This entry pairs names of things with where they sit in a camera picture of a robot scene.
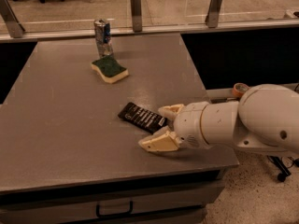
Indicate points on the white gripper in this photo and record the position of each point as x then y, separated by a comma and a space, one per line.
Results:
189, 125

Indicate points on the black rxbar chocolate wrapper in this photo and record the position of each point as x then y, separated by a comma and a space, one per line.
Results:
142, 118

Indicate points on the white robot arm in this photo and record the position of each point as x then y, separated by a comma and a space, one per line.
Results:
264, 121

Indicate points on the green and yellow sponge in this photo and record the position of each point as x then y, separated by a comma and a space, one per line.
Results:
109, 69

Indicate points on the grey cabinet drawer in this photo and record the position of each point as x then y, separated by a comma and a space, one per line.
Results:
176, 204

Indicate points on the orange tape roll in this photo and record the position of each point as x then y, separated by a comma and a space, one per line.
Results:
239, 89

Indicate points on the silver blue drink can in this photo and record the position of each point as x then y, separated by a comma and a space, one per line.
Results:
103, 37

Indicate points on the black wheeled stand base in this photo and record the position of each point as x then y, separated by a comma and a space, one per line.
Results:
284, 170

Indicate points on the black drawer handle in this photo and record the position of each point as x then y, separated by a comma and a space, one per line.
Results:
113, 209

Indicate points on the right metal railing bracket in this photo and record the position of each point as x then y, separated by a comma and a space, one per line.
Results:
213, 14

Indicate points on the metal railing bracket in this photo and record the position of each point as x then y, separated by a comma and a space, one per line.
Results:
14, 27
136, 14
213, 14

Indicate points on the middle metal railing bracket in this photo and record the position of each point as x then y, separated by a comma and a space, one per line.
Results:
136, 14

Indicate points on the left metal railing bracket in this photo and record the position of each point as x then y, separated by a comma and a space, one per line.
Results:
14, 27

